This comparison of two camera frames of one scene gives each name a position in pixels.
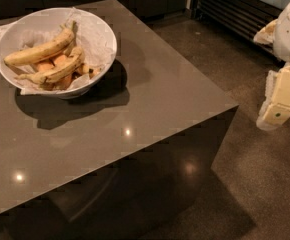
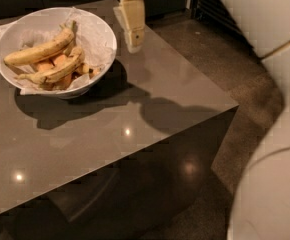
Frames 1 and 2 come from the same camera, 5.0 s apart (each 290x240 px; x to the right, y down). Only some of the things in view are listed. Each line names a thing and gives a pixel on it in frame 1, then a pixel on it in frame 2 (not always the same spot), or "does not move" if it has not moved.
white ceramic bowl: x=20 y=26 does not move
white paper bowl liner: x=93 y=38 does not move
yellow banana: x=43 y=49 does not move
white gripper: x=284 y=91 to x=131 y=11
